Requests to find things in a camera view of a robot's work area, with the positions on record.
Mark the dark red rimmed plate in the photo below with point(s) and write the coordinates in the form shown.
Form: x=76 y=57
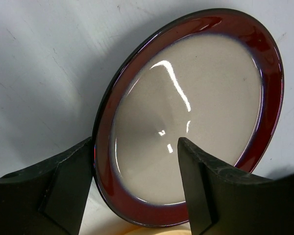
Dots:
x=213 y=76

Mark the round yellow plate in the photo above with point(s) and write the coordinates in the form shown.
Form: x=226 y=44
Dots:
x=176 y=230

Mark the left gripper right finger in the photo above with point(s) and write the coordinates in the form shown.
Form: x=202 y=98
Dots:
x=224 y=200

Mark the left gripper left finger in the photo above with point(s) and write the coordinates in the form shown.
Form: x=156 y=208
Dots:
x=47 y=198

